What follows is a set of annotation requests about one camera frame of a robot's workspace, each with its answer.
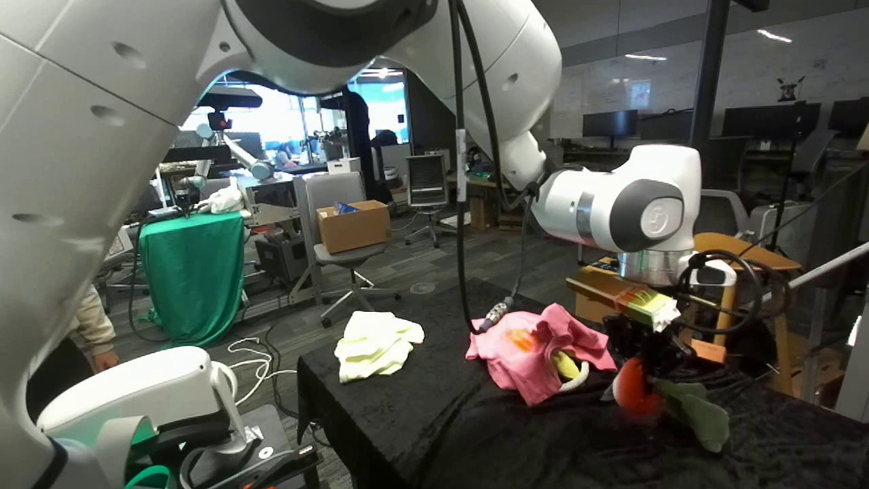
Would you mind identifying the cream white cloth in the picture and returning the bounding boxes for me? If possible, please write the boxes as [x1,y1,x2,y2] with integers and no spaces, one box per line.
[332,309,430,386]

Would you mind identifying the grey office chair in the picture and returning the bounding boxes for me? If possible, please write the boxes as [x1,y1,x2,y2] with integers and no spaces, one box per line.
[293,172,401,329]
[401,149,465,250]

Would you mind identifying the person left hand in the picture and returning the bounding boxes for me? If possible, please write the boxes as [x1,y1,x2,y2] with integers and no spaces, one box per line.
[86,350,121,374]

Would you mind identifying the small plain cardboard box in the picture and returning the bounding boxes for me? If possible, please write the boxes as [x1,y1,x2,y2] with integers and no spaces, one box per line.
[314,199,393,256]

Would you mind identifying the black vertical pole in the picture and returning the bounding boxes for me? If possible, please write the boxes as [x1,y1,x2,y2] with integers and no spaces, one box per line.
[661,0,737,363]

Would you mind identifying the green cloth covered stand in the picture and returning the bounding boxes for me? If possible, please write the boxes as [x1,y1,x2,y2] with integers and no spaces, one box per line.
[136,210,250,348]

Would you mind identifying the black stereo camera bar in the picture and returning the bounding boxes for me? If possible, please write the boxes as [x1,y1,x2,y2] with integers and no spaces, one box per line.
[195,85,265,110]

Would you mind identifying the orange plush toy green leaves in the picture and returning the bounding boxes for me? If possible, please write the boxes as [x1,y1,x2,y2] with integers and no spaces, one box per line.
[605,352,732,457]

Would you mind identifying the cardboard box with black tape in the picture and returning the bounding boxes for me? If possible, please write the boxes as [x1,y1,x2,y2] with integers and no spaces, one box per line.
[565,256,701,341]

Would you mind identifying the gold wrist camera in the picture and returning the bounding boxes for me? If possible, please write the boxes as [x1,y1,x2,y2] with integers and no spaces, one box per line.
[627,287,684,335]

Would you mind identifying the black velvet table cloth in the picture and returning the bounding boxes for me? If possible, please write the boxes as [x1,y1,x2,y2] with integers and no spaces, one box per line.
[297,280,869,489]

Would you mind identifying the light sleeved left forearm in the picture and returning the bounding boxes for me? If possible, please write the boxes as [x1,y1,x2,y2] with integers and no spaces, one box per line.
[67,286,119,358]

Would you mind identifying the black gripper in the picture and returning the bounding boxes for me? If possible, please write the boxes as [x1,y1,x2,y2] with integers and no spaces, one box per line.
[597,309,682,389]

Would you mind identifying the black base mounting hardware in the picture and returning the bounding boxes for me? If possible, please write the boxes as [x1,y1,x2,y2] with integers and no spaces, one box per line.
[174,430,320,489]

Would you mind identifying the black hanging jacket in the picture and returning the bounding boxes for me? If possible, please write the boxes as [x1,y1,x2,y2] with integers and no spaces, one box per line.
[314,85,378,200]

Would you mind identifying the white floor cable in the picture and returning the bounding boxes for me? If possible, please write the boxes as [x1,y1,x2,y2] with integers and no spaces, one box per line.
[212,335,302,382]

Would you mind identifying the wooden stool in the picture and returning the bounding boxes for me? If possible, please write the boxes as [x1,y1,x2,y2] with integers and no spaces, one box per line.
[689,231,807,382]

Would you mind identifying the silver aluminium pole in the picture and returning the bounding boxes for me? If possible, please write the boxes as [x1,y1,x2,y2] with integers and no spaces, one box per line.
[785,238,869,292]

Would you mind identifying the pink cloth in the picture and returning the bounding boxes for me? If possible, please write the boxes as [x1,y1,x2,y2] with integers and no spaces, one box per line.
[462,302,621,408]

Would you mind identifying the black computer monitor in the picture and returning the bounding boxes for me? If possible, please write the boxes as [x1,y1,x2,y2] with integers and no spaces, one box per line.
[826,96,869,138]
[580,108,640,143]
[719,104,822,143]
[639,108,701,146]

